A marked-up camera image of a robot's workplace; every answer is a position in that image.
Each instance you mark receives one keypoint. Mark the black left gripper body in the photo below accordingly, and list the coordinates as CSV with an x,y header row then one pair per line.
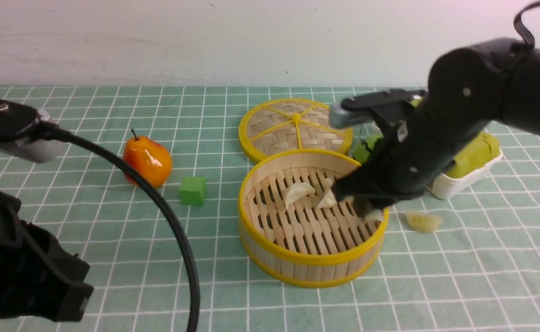
x,y
37,276

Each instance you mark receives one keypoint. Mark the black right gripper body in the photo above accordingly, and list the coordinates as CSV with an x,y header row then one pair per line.
x,y
409,157

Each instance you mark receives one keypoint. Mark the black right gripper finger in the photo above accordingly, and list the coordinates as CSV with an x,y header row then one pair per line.
x,y
362,206

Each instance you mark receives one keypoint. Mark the white dumpling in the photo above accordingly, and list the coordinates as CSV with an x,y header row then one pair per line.
x,y
329,200
296,192

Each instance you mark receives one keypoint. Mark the yellowish dumpling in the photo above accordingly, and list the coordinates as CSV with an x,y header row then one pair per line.
x,y
375,215
423,222

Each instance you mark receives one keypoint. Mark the white dumpling front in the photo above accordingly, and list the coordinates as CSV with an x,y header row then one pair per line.
x,y
296,192

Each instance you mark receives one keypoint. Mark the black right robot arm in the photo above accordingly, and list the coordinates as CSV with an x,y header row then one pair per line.
x,y
496,80

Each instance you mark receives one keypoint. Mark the bamboo steamer tray yellow rim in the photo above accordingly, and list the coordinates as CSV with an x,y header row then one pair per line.
x,y
305,246

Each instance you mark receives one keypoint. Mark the woven bamboo steamer lid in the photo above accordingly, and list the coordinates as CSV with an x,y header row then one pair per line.
x,y
281,125

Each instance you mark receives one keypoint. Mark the green toy apple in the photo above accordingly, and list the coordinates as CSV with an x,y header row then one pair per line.
x,y
365,148

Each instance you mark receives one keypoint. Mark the green white lunch box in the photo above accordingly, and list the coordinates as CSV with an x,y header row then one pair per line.
x,y
469,166

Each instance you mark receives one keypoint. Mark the green checkered tablecloth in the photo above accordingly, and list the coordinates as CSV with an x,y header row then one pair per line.
x,y
480,272

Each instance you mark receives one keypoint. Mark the green cube block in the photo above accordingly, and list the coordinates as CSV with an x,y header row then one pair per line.
x,y
193,191

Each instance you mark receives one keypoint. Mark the orange red toy pear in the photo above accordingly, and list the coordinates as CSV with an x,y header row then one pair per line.
x,y
149,158

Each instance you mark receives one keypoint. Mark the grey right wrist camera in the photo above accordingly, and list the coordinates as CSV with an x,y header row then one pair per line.
x,y
341,118

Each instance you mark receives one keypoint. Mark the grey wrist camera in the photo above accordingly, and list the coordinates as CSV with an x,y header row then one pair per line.
x,y
341,118
33,150

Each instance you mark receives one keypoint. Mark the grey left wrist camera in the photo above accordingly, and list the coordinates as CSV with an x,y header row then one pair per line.
x,y
33,150

